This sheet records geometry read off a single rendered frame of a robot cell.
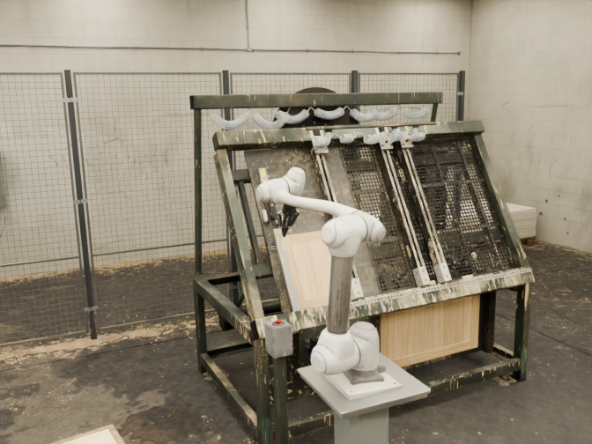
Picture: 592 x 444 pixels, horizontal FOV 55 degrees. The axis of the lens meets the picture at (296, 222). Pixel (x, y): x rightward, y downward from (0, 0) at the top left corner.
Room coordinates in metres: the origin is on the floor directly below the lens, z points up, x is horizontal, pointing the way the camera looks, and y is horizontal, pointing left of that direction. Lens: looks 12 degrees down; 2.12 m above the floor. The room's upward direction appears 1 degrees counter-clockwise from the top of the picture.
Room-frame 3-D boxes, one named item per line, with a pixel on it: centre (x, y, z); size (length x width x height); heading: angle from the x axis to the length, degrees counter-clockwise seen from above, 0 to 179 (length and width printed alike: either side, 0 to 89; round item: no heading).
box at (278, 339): (3.00, 0.11, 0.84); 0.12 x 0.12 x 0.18; 26
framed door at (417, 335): (3.96, -0.97, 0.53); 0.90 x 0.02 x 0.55; 116
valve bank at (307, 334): (3.26, -0.26, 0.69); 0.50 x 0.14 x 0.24; 116
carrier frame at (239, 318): (4.22, -0.46, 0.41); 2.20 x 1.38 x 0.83; 116
